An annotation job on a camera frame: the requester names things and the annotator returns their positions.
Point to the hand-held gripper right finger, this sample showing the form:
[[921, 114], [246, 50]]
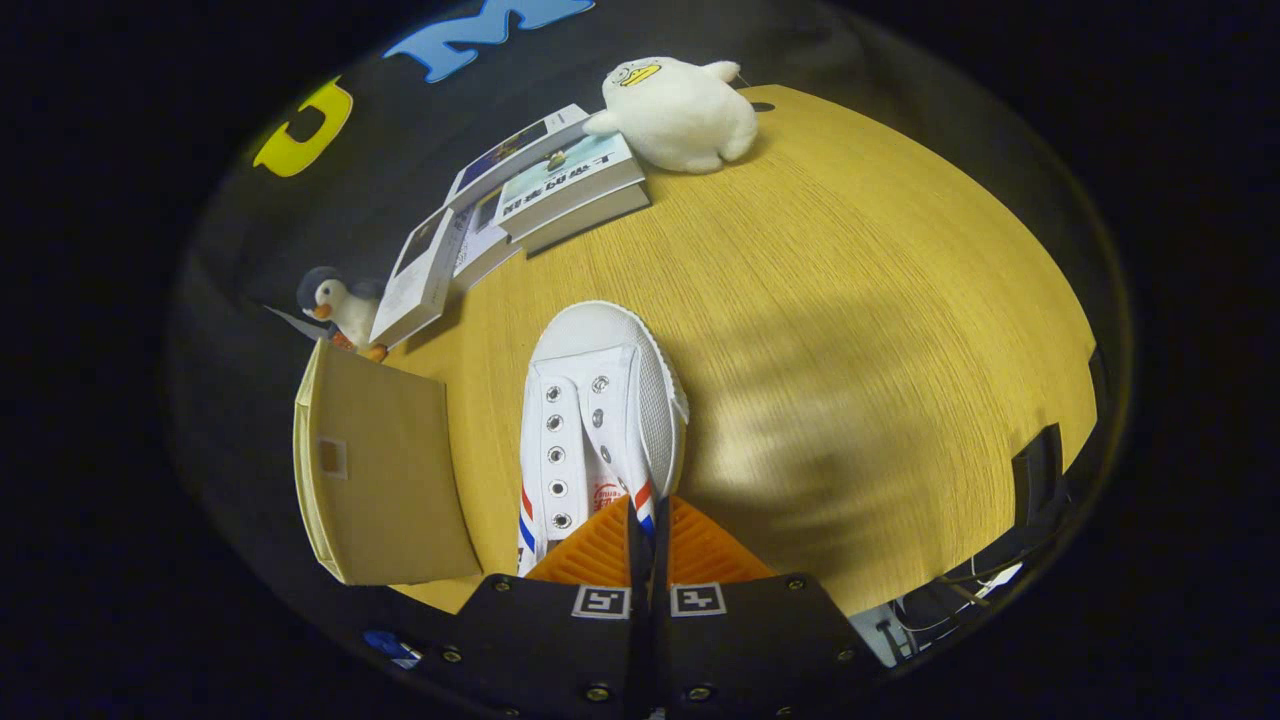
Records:
[[760, 650]]

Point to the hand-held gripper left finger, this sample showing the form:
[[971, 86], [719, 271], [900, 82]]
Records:
[[545, 650]]

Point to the beige fabric storage box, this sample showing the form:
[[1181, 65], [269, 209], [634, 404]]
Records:
[[390, 470]]

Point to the white canvas shoe with stripes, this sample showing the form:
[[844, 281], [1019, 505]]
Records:
[[600, 400]]

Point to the blue and white object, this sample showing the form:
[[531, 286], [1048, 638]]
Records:
[[392, 648]]

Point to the black boxy object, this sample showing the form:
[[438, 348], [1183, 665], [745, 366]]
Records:
[[1038, 475]]

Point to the book with portrait cover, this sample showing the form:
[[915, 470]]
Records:
[[415, 280]]

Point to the penguin plush toy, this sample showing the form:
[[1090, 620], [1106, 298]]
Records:
[[335, 300]]

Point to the thin white printed booklet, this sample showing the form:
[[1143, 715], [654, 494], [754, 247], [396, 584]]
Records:
[[480, 245]]

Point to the black backdrop cloth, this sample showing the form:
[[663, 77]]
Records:
[[235, 330]]

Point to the thick teal cover book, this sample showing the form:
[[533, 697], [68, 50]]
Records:
[[570, 190]]

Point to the book with blue picture cover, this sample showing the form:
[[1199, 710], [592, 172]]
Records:
[[510, 155]]

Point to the white duck plush toy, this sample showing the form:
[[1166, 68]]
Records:
[[680, 115]]

